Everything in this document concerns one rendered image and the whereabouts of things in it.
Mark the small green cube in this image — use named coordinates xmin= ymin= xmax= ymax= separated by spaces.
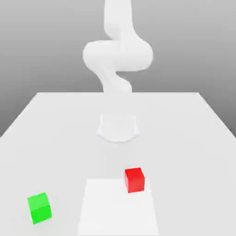
xmin=26 ymin=192 xmax=53 ymax=225

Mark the small red cube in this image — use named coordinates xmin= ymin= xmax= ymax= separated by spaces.
xmin=124 ymin=167 xmax=146 ymax=194

